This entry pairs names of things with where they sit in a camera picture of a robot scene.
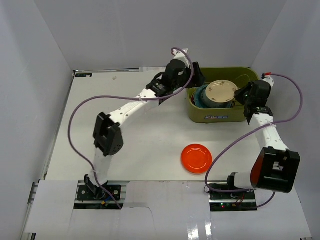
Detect cream plate with calligraphy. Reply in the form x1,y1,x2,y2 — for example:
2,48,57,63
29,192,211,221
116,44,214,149
205,80,238,103

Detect blue patterned small plate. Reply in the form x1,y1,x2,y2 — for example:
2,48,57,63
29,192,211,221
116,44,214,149
200,85,233,109

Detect orange plate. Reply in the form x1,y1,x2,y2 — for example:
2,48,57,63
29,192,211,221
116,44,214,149
180,144,213,175

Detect teal scalloped plate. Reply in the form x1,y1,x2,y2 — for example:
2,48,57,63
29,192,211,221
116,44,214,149
193,85,208,109

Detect red plate with teal flower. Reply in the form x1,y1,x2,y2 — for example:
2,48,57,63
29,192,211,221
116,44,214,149
190,93,196,106

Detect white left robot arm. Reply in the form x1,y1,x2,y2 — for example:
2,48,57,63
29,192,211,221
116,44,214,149
84,59,205,200

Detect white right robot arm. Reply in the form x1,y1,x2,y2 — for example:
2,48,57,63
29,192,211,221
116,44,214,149
225,76,301,200

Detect olive green plastic bin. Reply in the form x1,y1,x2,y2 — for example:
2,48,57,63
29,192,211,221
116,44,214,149
186,67,259,123

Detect white papers at back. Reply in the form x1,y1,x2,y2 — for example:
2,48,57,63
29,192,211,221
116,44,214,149
139,66,166,73

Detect dark label sticker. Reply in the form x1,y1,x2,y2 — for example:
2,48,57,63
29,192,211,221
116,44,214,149
74,73,93,78

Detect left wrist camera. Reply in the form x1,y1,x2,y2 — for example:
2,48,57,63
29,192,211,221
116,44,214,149
171,48,189,65

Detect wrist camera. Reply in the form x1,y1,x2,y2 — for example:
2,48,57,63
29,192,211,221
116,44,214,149
261,72,275,87
171,48,189,65

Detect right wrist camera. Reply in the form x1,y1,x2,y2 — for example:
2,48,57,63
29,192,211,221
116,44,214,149
261,72,275,87

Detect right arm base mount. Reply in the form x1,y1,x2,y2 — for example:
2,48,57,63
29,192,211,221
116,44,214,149
203,186,258,213

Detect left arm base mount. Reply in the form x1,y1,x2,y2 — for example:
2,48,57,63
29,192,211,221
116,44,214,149
73,184,124,210

